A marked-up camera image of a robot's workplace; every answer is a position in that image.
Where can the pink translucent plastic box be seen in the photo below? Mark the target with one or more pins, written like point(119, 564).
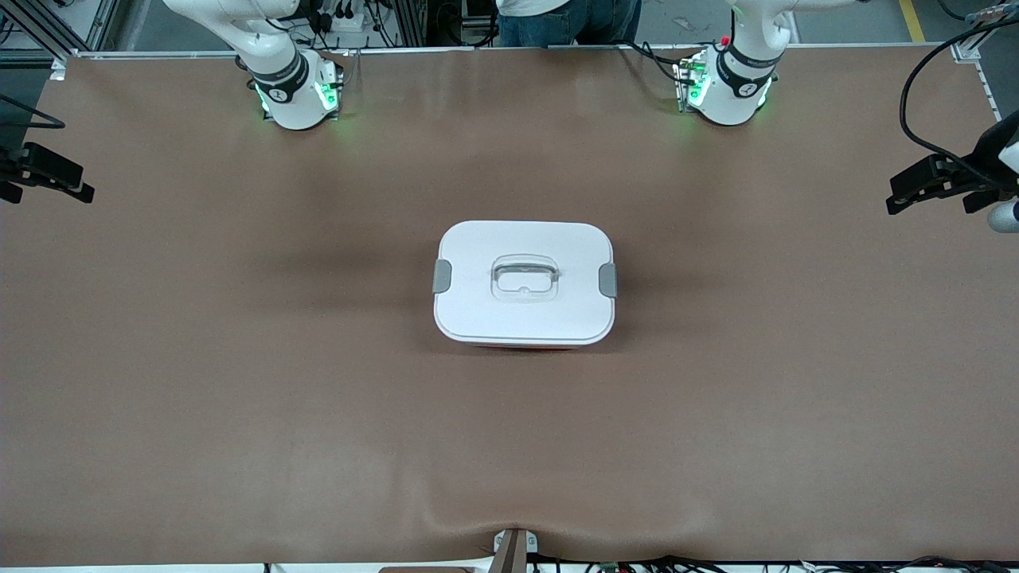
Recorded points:
point(521, 346)

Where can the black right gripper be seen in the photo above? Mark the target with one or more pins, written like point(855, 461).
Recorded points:
point(11, 166)

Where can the white box lid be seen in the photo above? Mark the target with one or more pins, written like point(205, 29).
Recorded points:
point(478, 318)

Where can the person in blue jeans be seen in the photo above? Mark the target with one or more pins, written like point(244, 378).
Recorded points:
point(569, 22)

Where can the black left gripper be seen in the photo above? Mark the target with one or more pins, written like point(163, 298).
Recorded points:
point(984, 170)

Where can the brown table mat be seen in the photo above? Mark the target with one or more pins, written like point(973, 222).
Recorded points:
point(509, 446)

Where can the silver table edge rail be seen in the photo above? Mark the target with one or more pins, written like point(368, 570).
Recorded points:
point(199, 54)

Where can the aluminium frame strut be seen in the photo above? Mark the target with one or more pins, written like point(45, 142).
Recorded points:
point(105, 24)

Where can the aluminium frame corner post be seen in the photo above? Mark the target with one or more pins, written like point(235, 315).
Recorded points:
point(967, 52)

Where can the aluminium camera mount profile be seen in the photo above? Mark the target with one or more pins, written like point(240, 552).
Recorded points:
point(513, 549)

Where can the white power strip with plugs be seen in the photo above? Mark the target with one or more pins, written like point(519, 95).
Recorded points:
point(346, 20)

